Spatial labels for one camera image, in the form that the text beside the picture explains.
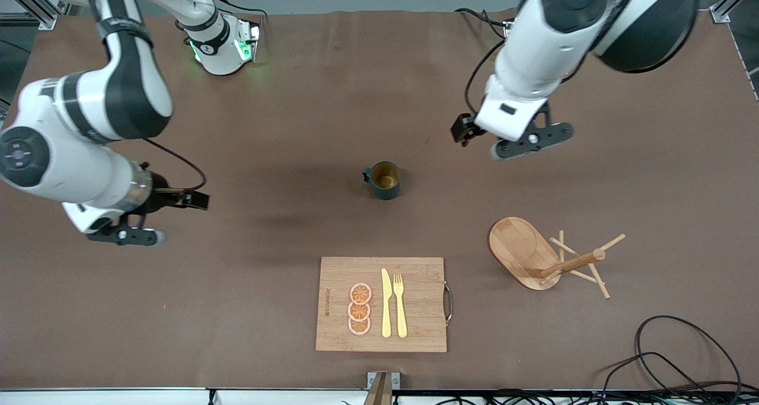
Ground aluminium camera mast post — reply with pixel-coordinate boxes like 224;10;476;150
366;371;401;405

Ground aluminium frame profile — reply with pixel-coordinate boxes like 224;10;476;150
709;0;759;24
0;0;60;31

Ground bamboo cutting board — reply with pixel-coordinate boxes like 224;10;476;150
315;257;454;353

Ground wooden mug rack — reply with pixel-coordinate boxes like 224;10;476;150
488;216;627;300

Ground brown table mat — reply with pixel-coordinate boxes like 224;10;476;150
0;9;759;391

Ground black arm base cable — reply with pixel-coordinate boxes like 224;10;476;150
208;0;267;20
455;8;514;38

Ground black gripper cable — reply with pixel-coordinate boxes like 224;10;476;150
465;37;508;118
142;137;207;192

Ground dark green cup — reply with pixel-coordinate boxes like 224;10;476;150
362;161;402;201

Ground yellow plastic knife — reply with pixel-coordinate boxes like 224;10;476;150
381;268;393;339

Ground yellow plastic fork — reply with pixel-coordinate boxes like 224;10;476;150
393;273;409;339

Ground white table edge rail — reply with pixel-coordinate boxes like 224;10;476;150
0;386;759;405

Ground long looped black cable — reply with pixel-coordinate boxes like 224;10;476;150
602;315;743;405

